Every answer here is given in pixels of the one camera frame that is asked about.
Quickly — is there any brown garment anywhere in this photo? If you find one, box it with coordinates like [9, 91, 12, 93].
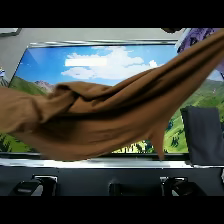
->
[0, 29, 224, 162]

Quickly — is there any silver frame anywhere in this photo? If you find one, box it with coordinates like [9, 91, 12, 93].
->
[0, 157, 224, 197]

